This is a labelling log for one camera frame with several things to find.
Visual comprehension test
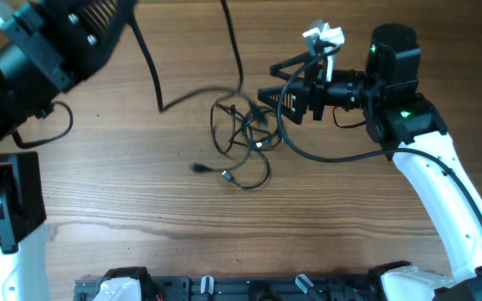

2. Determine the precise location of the thin black usb cable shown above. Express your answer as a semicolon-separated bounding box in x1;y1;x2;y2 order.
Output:
127;0;267;126

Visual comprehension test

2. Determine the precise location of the black cable bundle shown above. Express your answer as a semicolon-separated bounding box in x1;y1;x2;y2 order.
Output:
190;89;284;191

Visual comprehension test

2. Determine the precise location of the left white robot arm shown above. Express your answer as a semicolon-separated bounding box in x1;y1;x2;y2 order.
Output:
0;1;135;300

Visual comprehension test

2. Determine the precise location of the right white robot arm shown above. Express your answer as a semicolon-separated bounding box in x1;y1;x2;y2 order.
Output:
258;23;482;300

